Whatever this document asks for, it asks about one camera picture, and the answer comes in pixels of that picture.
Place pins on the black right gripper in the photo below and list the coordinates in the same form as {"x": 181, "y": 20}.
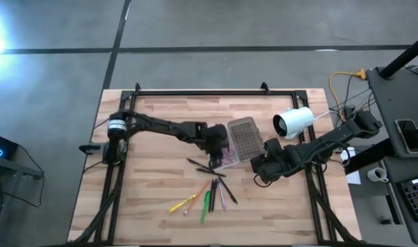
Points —
{"x": 280, "y": 163}

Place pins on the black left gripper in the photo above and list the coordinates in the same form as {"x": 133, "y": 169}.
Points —
{"x": 217, "y": 149}

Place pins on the black pen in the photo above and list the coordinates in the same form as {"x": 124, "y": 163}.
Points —
{"x": 214, "y": 195}
{"x": 210, "y": 172}
{"x": 197, "y": 163}
{"x": 211, "y": 195}
{"x": 227, "y": 190}

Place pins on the clear plastic supply box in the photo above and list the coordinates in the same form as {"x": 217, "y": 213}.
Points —
{"x": 233, "y": 152}

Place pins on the translucent purple pen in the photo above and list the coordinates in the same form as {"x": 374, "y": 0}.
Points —
{"x": 222, "y": 196}

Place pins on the clear plastic box lid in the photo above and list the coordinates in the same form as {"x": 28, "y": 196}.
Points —
{"x": 246, "y": 139}

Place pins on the orange pencil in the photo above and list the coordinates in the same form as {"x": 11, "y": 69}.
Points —
{"x": 196, "y": 198}

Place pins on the green highlighter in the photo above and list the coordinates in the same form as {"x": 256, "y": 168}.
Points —
{"x": 205, "y": 207}

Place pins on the yellow highlighter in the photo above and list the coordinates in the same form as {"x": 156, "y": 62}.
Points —
{"x": 182, "y": 204}

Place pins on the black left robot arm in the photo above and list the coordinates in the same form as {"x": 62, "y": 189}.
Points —
{"x": 160, "y": 125}

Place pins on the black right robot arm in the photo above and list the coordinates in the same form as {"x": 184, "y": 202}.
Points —
{"x": 332, "y": 140}

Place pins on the white mug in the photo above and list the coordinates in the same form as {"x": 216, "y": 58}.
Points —
{"x": 377, "y": 175}

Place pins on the black table clamp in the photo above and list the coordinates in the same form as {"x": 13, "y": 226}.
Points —
{"x": 92, "y": 148}

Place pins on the black smartphone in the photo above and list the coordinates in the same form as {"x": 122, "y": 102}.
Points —
{"x": 410, "y": 136}

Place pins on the keyboard with coloured keys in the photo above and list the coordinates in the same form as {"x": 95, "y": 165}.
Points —
{"x": 416, "y": 199}

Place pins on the grey lower side table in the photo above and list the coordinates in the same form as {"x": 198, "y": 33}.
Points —
{"x": 411, "y": 233}

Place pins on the black pole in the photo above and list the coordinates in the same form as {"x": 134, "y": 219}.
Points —
{"x": 404, "y": 56}

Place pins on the black device with blue light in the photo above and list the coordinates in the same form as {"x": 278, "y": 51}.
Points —
{"x": 1, "y": 147}

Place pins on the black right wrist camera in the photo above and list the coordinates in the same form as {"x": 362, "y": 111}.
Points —
{"x": 273, "y": 146}

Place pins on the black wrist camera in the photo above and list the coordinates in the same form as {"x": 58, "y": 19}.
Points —
{"x": 217, "y": 132}
{"x": 273, "y": 146}

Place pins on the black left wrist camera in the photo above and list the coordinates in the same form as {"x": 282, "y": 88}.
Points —
{"x": 217, "y": 132}

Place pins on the white security camera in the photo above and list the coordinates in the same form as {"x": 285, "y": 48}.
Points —
{"x": 296, "y": 120}

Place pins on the black aluminium table frame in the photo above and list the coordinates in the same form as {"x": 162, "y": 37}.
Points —
{"x": 212, "y": 92}

